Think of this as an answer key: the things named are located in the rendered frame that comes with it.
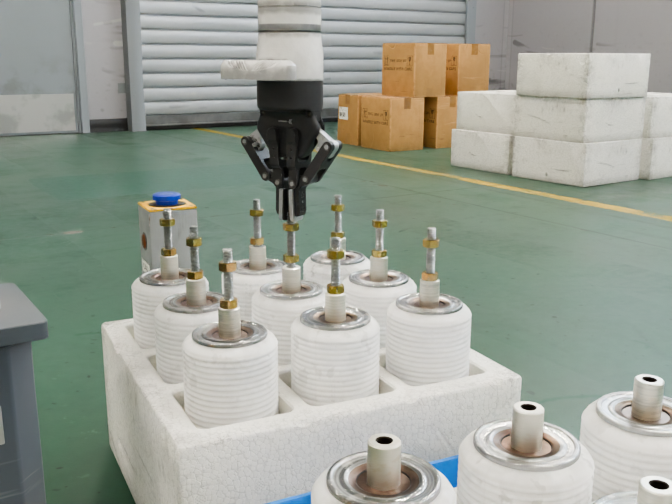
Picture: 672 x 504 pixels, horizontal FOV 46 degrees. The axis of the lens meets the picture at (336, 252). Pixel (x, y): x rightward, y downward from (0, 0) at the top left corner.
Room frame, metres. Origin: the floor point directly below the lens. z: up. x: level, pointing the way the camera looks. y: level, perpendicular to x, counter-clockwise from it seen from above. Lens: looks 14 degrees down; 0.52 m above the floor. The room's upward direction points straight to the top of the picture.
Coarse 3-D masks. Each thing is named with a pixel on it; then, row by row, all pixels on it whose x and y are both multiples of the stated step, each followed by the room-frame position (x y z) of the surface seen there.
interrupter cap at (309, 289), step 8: (280, 280) 0.95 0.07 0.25; (304, 280) 0.95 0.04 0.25; (264, 288) 0.92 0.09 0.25; (272, 288) 0.92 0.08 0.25; (280, 288) 0.93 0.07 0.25; (304, 288) 0.93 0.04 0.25; (312, 288) 0.92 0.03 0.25; (320, 288) 0.92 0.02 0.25; (272, 296) 0.89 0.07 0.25; (280, 296) 0.88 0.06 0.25; (288, 296) 0.88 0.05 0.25; (296, 296) 0.88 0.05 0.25; (304, 296) 0.89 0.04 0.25; (312, 296) 0.89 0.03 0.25
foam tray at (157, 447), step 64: (128, 320) 1.02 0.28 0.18; (128, 384) 0.86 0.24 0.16; (384, 384) 0.82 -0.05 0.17; (448, 384) 0.80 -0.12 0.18; (512, 384) 0.82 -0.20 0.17; (128, 448) 0.88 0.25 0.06; (192, 448) 0.66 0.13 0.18; (256, 448) 0.69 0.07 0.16; (320, 448) 0.72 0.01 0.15; (448, 448) 0.79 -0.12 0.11
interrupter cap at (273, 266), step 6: (240, 264) 1.03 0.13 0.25; (246, 264) 1.04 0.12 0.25; (270, 264) 1.04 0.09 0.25; (276, 264) 1.03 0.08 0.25; (282, 264) 1.03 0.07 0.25; (240, 270) 1.00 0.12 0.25; (246, 270) 1.00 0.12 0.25; (252, 270) 1.00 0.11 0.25; (258, 270) 1.00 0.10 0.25; (264, 270) 1.00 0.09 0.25; (270, 270) 1.00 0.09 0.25; (276, 270) 1.00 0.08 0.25
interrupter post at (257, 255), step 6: (252, 246) 1.02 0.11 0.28; (264, 246) 1.02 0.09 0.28; (252, 252) 1.02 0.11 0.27; (258, 252) 1.01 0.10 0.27; (264, 252) 1.02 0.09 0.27; (252, 258) 1.02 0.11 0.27; (258, 258) 1.01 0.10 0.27; (264, 258) 1.02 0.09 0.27; (252, 264) 1.02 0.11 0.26; (258, 264) 1.01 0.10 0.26; (264, 264) 1.02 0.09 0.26
